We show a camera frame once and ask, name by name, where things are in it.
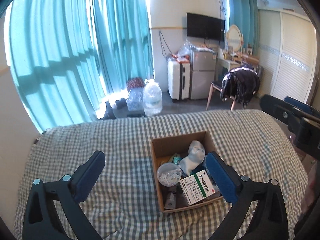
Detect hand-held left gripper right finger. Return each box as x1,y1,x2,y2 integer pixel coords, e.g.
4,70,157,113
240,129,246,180
205,151,289,240

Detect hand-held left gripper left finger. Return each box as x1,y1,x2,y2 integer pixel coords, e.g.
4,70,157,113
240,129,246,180
22,151,106,240

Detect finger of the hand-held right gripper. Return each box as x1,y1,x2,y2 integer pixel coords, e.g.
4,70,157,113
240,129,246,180
260,94,311,131
284,96,320,121

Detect green and white medicine box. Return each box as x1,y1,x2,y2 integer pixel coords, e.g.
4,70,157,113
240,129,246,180
179,169,215,205

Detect white sock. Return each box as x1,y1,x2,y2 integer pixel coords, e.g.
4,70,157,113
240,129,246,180
179,140,206,177

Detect grey-green plastic clip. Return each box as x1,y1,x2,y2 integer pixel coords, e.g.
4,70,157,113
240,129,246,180
168,152,183,165

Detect clear plastic floss pick bottle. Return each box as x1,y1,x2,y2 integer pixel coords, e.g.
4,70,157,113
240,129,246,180
157,162,182,187

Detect white cream tube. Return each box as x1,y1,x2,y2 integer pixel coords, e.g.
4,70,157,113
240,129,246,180
164,186,178,210

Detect brown cardboard box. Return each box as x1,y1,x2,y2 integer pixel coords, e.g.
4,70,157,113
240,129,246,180
151,131,224,213

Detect person's right forearm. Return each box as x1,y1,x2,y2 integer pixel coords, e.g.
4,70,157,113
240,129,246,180
295,160,320,240

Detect grey checked blanket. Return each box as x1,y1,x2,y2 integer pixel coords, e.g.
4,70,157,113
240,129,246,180
12,109,309,240

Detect white slatted wardrobe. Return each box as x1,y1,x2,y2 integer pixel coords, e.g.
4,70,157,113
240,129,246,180
257,9,317,105

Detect wooden chair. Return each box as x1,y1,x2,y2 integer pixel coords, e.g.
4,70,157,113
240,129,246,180
206,67,250,111

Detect white dressing desk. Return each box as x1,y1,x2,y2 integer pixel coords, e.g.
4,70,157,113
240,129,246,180
216,54,259,73

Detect dark grey bag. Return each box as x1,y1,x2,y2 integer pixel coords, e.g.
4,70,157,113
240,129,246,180
102,98,128,120

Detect silver small fridge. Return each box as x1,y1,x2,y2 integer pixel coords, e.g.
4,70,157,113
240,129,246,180
190,49,217,100

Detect white oval mirror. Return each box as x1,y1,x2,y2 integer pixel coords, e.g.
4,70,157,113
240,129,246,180
226,24,243,53

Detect patterned storage bag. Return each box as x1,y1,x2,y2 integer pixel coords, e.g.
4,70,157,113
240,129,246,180
126,77,145,112

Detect clear water jug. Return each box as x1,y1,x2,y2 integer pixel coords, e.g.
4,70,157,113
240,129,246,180
142,79,163,117

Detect narrow teal curtain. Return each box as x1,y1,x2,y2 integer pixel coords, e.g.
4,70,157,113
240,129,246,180
224,0,260,55

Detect white suitcase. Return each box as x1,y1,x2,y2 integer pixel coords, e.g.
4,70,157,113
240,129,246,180
167,58,192,103

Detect clear plastic bag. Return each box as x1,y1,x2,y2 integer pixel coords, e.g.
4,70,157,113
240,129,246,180
177,42,198,57

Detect wide teal curtain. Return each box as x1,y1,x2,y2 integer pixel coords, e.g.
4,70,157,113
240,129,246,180
5,0,108,133

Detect black wall television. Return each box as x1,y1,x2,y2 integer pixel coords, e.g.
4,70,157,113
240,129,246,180
187,12,225,42

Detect black wall cable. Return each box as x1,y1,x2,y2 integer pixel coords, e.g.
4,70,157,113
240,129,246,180
159,31,173,59

